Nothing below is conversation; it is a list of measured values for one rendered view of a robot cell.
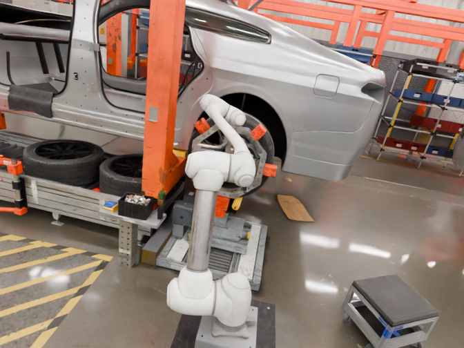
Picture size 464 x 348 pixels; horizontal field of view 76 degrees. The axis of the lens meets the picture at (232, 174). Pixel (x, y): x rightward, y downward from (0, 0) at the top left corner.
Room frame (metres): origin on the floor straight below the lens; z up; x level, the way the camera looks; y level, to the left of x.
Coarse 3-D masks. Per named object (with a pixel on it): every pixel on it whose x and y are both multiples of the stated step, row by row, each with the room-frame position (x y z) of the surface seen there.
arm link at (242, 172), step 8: (240, 152) 1.38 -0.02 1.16; (232, 160) 1.26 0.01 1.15; (240, 160) 1.28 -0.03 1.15; (248, 160) 1.30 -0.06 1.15; (232, 168) 1.24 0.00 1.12; (240, 168) 1.24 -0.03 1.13; (248, 168) 1.25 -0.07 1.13; (232, 176) 1.24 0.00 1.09; (240, 176) 1.22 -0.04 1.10; (248, 176) 1.22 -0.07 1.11; (240, 184) 1.22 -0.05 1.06; (248, 184) 1.23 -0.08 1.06
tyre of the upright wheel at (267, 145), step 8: (208, 120) 2.14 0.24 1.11; (248, 120) 2.11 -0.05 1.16; (256, 120) 2.24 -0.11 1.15; (192, 136) 2.15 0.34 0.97; (264, 136) 2.09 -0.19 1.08; (264, 144) 2.08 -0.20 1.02; (272, 144) 2.19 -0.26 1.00; (272, 152) 2.09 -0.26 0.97; (272, 160) 2.09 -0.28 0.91; (264, 176) 2.08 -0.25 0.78; (248, 192) 2.09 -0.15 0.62
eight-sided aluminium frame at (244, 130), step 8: (216, 128) 2.04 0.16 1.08; (240, 128) 2.02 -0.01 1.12; (248, 128) 2.05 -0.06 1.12; (200, 136) 2.05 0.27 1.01; (208, 136) 2.05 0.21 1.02; (248, 136) 2.01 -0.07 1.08; (192, 144) 2.06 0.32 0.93; (256, 144) 2.01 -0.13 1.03; (192, 152) 2.06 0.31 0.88; (264, 152) 2.02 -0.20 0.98; (264, 160) 2.00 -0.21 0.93; (256, 176) 2.00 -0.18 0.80; (256, 184) 2.00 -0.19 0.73; (224, 192) 2.03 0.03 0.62; (232, 192) 2.06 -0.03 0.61
